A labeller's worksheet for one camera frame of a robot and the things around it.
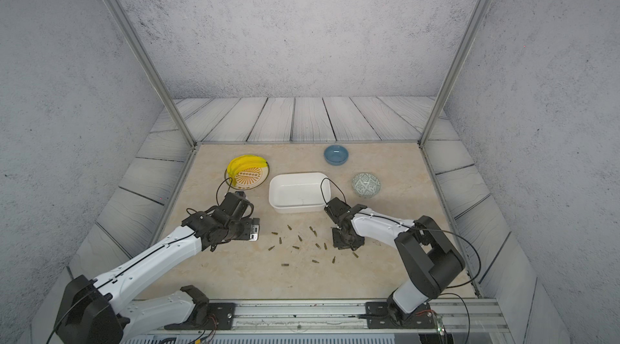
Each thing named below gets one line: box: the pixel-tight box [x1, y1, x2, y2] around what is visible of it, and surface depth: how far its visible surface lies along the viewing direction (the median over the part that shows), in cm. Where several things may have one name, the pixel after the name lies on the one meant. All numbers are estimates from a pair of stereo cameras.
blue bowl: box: [323, 144, 350, 167], surface depth 116 cm
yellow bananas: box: [226, 155, 268, 187], surface depth 109 cm
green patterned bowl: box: [351, 172, 382, 198], surface depth 104 cm
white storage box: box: [268, 172, 332, 214], surface depth 104 cm
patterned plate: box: [223, 161, 271, 190], surface depth 110 cm
